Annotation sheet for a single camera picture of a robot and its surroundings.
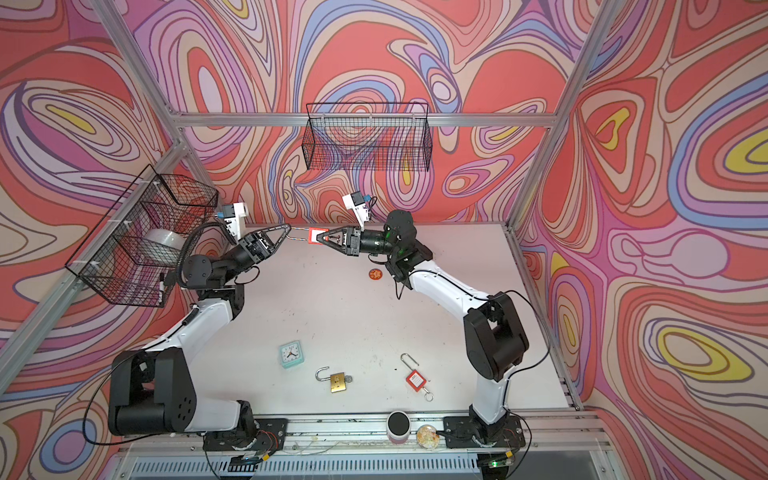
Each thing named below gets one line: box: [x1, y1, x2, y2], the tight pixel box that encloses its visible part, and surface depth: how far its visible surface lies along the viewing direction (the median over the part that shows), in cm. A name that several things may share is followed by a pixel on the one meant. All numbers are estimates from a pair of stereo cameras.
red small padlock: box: [308, 227, 330, 245], surface depth 68 cm
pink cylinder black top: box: [386, 410, 411, 445], surface depth 72 cm
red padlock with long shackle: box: [401, 353, 427, 392], surface depth 82 cm
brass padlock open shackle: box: [315, 366, 347, 394], surface depth 82 cm
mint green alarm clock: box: [278, 340, 305, 369], surface depth 86 cm
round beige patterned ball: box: [416, 424, 440, 450], surface depth 75 cm
